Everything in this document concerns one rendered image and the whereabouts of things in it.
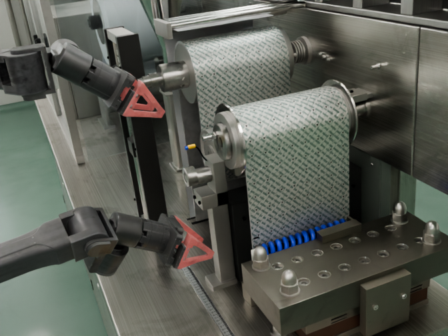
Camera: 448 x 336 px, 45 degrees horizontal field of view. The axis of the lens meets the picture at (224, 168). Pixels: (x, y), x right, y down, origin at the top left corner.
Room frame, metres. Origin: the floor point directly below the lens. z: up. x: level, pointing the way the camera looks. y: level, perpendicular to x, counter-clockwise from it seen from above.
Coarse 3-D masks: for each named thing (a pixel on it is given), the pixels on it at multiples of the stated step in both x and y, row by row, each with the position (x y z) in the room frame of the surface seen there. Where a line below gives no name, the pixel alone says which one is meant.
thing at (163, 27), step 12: (288, 0) 1.40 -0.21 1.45; (216, 12) 1.33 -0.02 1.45; (228, 12) 1.30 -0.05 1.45; (240, 12) 1.28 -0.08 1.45; (252, 12) 1.28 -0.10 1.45; (264, 12) 1.29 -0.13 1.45; (156, 24) 1.28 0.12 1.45; (168, 24) 1.20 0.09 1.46; (180, 24) 1.22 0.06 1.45; (192, 24) 1.23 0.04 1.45; (204, 24) 1.27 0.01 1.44; (216, 24) 1.25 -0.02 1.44; (168, 36) 1.20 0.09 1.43
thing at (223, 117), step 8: (224, 112) 1.00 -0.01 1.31; (216, 120) 1.02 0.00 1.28; (224, 120) 0.98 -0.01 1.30; (232, 128) 0.95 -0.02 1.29; (232, 136) 0.95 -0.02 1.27; (232, 144) 0.95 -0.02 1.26; (240, 152) 0.94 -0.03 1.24; (232, 160) 0.96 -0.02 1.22; (240, 160) 0.95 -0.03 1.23; (232, 168) 0.97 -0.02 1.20
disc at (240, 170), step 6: (222, 108) 1.01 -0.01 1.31; (228, 108) 0.98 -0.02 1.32; (216, 114) 1.05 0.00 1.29; (228, 114) 0.99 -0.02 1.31; (234, 114) 0.96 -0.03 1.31; (234, 120) 0.96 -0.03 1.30; (240, 126) 0.94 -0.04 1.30; (240, 132) 0.94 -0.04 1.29; (240, 138) 0.94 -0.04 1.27; (240, 144) 0.94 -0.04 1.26; (246, 150) 0.93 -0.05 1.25; (246, 156) 0.93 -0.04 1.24; (240, 162) 0.95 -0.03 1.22; (246, 162) 0.93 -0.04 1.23; (228, 168) 1.01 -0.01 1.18; (240, 168) 0.95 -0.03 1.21; (234, 174) 0.99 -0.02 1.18; (240, 174) 0.95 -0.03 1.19
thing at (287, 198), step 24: (264, 168) 0.95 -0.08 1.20; (288, 168) 0.97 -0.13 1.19; (312, 168) 0.99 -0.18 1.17; (336, 168) 1.01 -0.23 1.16; (264, 192) 0.95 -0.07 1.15; (288, 192) 0.97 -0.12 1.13; (312, 192) 0.99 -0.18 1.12; (336, 192) 1.01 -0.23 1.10; (264, 216) 0.95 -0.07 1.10; (288, 216) 0.97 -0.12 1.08; (312, 216) 0.99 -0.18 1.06; (336, 216) 1.01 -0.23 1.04; (264, 240) 0.95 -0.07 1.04; (288, 240) 0.97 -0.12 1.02
